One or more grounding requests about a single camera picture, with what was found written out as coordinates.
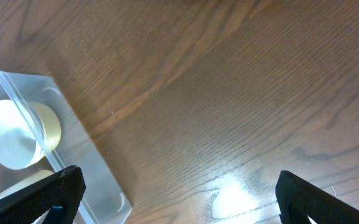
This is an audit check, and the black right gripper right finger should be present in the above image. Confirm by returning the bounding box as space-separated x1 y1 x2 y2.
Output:
275 170 359 224

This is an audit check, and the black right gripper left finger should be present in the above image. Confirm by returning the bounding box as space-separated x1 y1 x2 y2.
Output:
0 166 86 224

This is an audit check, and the yellow plastic bowl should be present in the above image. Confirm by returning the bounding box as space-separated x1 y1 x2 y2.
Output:
28 101 62 152

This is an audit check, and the white plastic cup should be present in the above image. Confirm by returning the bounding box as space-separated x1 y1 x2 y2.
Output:
0 170 54 199

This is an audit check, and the clear plastic container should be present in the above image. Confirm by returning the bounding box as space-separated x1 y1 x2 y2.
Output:
0 70 132 223

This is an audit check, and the white plastic bowl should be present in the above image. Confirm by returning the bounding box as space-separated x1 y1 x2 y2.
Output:
0 100 44 170

